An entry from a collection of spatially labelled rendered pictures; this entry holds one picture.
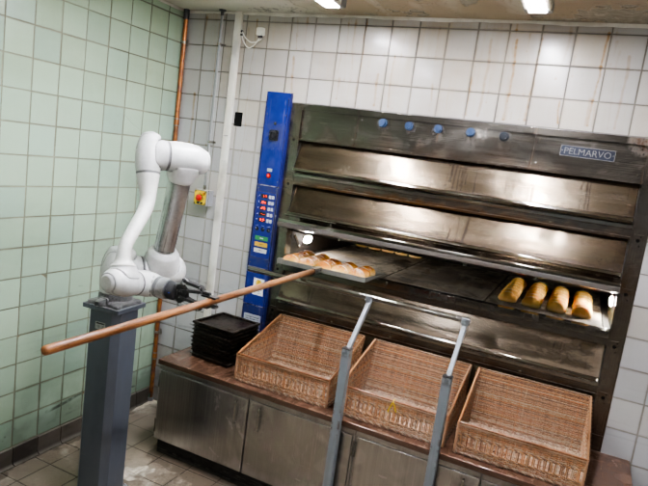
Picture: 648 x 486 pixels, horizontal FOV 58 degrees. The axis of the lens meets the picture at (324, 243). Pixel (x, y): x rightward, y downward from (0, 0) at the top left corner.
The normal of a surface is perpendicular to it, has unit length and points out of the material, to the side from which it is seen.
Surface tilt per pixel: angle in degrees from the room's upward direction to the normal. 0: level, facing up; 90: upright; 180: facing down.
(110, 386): 90
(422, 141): 90
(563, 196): 70
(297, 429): 90
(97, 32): 90
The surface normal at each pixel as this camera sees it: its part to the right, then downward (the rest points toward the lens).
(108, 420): 0.41, 0.19
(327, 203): -0.35, -0.25
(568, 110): -0.42, 0.08
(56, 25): 0.90, 0.18
